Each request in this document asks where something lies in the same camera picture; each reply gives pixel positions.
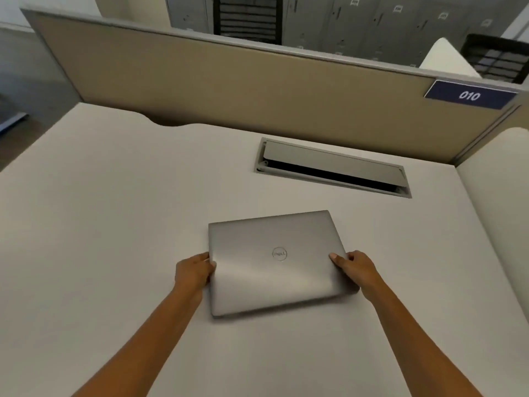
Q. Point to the person's right forearm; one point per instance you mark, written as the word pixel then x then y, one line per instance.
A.
pixel 417 339

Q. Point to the person's left forearm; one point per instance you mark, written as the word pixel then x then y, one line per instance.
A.
pixel 136 343

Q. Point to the beige side partition panel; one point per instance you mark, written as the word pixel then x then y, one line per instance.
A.
pixel 494 136

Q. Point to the beige desk partition panel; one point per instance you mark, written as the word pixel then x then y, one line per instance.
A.
pixel 248 88

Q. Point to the person's left thumb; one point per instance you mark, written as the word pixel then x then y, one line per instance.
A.
pixel 206 263

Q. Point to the white neighbouring desk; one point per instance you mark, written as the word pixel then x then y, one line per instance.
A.
pixel 450 61

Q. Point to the person's right hand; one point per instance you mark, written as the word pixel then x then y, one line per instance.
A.
pixel 359 268

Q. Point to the black mesh chair back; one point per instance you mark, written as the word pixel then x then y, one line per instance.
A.
pixel 496 57
pixel 250 16

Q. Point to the person's left hand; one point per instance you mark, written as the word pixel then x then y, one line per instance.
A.
pixel 192 273

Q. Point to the blue number sign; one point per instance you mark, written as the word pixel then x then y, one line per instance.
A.
pixel 470 95

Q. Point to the silver laptop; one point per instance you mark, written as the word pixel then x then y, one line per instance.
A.
pixel 277 262

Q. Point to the person's right thumb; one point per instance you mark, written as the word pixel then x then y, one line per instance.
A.
pixel 338 260

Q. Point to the grey metal lockers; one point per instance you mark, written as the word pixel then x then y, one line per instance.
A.
pixel 363 24

